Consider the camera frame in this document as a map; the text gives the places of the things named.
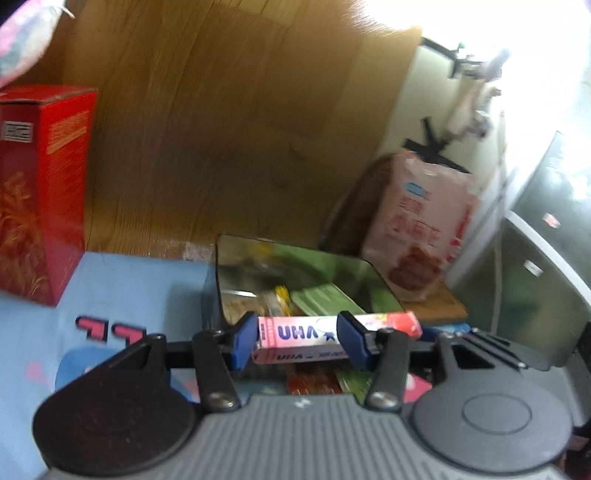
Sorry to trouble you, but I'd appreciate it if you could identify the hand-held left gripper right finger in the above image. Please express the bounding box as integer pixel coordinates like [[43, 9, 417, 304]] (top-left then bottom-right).
[[336, 311, 528, 411]]

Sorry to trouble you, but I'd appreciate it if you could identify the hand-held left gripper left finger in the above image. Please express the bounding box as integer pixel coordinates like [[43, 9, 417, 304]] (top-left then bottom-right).
[[55, 313, 258, 413]]

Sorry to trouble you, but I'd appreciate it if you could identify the dark green snack packet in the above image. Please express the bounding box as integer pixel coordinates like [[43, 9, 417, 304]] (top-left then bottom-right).
[[336, 368, 377, 400]]

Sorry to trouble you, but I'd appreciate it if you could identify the clear nut bar packet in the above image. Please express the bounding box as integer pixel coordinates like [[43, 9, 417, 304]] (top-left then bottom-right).
[[222, 285, 293, 326]]

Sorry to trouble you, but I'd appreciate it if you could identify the light green snack packet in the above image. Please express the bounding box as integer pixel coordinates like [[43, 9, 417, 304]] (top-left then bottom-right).
[[290, 282, 366, 318]]

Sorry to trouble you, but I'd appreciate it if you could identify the pink candy box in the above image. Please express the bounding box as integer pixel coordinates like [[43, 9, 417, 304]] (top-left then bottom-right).
[[252, 311, 422, 365]]

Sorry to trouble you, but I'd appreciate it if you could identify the red snack packet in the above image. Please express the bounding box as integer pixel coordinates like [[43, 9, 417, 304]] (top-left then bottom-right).
[[285, 364, 343, 396]]

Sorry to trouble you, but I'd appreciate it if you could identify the black cardboard box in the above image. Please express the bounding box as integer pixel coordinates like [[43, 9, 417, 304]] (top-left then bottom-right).
[[215, 234, 406, 330]]

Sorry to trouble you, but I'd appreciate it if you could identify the printed blanket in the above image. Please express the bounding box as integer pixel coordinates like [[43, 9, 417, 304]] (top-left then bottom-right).
[[0, 250, 469, 407]]

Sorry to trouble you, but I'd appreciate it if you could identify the large pink snack bag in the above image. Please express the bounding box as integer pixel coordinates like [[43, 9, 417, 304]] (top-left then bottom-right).
[[361, 149, 482, 304]]

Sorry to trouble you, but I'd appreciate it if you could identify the grey metal cabinet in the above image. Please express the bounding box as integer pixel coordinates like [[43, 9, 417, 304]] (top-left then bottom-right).
[[455, 130, 591, 367]]

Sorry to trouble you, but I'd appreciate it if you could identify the black tape cross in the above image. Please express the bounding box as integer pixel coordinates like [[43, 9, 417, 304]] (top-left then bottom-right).
[[402, 117, 472, 175]]

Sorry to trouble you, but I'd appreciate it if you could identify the wooden board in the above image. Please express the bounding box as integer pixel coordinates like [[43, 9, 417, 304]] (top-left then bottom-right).
[[18, 0, 423, 261]]

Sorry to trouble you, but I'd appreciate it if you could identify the red gift box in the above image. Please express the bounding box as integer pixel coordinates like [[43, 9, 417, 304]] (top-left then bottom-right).
[[0, 85, 99, 308]]

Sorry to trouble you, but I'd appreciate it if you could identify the pastel plush toy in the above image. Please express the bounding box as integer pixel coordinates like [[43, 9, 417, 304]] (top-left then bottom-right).
[[0, 0, 75, 89]]

